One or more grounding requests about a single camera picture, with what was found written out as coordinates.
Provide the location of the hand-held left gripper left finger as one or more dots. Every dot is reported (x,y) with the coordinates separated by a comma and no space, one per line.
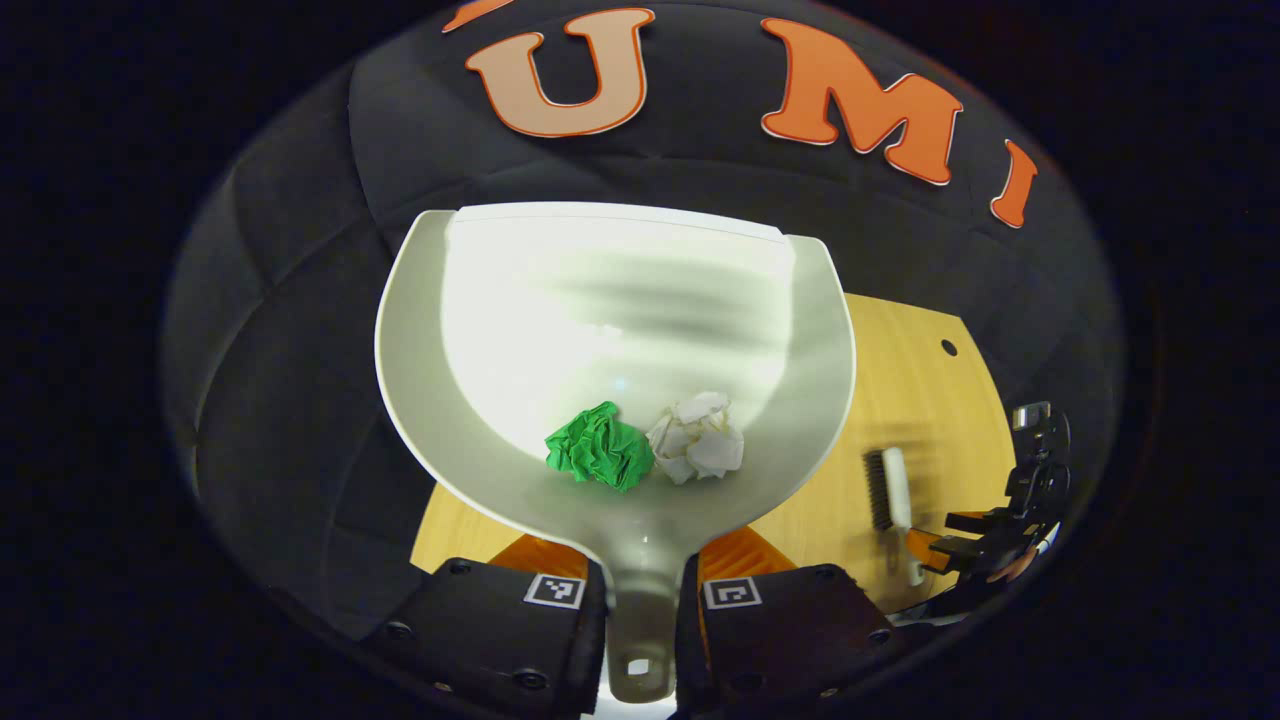
(480,630)

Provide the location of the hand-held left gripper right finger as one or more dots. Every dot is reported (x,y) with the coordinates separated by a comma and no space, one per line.
(790,630)

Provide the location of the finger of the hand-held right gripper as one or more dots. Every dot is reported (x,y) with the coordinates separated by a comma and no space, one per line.
(960,558)
(975,520)

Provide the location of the small grey broom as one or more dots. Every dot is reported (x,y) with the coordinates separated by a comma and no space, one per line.
(897,490)

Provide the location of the white paper ball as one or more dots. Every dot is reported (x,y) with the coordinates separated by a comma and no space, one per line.
(700,440)

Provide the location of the green paper ball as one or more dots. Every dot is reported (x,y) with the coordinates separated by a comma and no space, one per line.
(600,450)

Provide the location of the grey plastic dustpan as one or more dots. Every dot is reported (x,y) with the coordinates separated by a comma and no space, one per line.
(620,300)

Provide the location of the wooden desktop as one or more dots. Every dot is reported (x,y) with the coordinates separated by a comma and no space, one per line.
(900,400)

